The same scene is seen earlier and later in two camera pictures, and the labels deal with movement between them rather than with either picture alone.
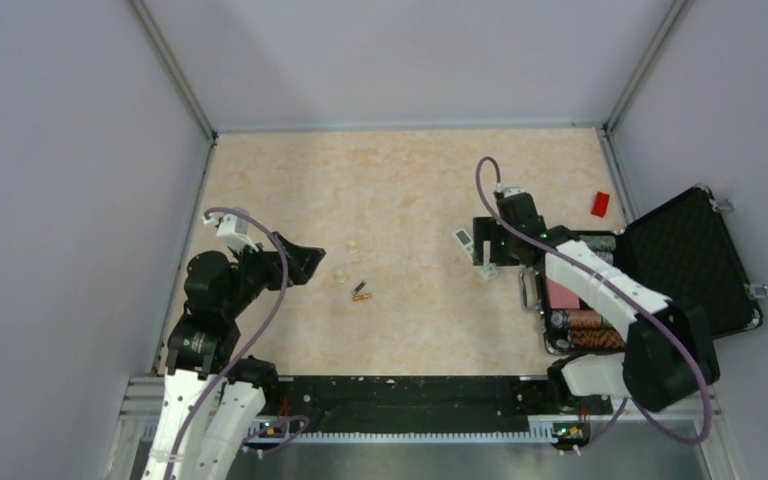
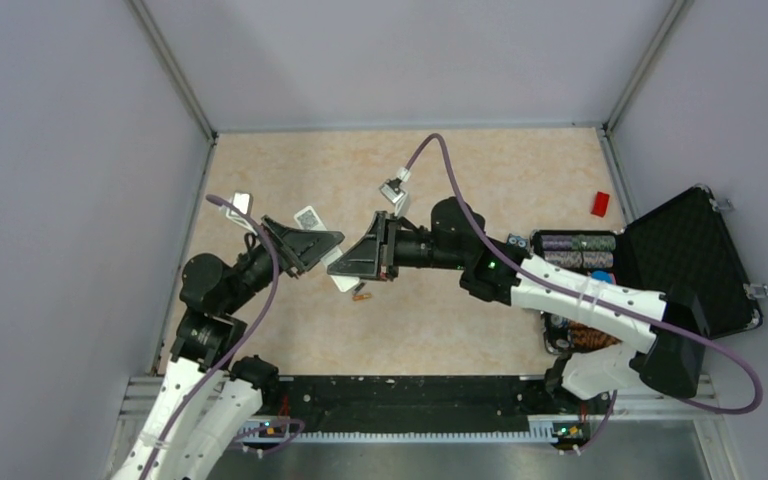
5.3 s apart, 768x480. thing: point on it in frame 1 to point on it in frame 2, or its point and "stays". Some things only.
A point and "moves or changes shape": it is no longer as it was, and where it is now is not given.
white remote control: (487, 270) moves or changes shape
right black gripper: (486, 228) to (375, 256)
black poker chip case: (680, 250) stays
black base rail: (431, 406) stays
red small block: (600, 204) stays
